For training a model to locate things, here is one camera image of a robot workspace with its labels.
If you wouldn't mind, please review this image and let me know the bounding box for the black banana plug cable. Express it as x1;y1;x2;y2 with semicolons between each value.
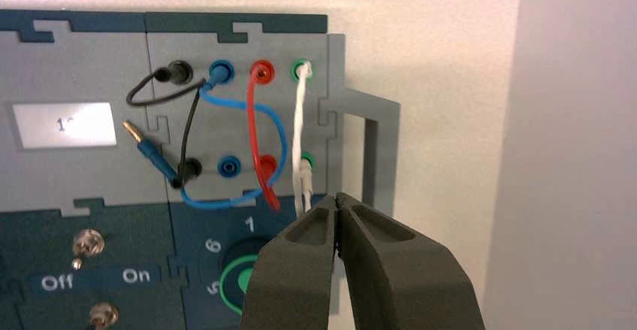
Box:
125;60;207;189

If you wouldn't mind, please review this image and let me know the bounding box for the metal toggle switch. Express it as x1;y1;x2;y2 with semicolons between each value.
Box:
88;302;121;330
71;228;107;272

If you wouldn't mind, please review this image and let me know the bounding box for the white display window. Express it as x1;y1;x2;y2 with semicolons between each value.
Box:
11;101;119;150

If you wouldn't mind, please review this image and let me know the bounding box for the green rotary knob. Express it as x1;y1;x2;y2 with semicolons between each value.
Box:
218;238;273;316

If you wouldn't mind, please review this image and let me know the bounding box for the blue banana plug cable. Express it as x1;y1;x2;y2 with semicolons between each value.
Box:
121;60;290;212

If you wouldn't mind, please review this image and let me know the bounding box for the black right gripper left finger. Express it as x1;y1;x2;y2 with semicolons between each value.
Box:
240;195;344;330

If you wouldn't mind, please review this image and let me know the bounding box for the gray and dark blue control box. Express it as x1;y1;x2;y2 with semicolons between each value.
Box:
0;8;402;330

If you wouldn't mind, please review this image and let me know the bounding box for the red banana plug cable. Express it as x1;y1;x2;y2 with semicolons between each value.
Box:
246;59;282;212

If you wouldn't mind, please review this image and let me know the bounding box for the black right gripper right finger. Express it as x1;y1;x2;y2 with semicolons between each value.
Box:
336;192;486;330

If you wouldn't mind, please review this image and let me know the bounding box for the white banana plug cable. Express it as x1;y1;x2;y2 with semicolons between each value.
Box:
291;60;315;219

